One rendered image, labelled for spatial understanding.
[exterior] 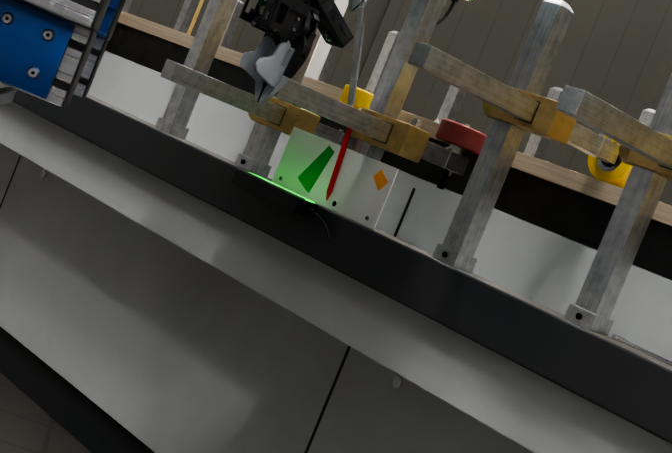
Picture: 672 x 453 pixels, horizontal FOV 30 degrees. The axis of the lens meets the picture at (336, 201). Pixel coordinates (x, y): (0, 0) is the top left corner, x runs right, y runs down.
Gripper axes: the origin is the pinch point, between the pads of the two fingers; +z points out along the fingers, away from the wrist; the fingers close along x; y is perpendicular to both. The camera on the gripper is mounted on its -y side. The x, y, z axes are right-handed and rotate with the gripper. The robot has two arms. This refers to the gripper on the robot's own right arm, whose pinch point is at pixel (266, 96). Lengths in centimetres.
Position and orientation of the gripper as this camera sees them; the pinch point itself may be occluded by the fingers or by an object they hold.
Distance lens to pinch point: 179.1
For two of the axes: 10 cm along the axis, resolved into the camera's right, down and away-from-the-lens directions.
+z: -3.9, 9.2, 0.3
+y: -6.7, -2.6, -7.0
